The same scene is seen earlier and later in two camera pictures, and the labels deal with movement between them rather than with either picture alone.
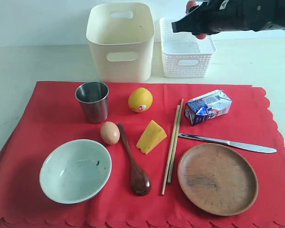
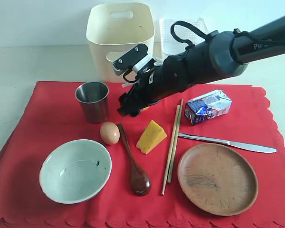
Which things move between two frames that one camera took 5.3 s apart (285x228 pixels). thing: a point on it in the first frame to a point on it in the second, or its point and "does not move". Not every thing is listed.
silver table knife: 243,146 does not move
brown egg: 109,133 does not move
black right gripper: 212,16 to 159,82
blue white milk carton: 207,106 does not move
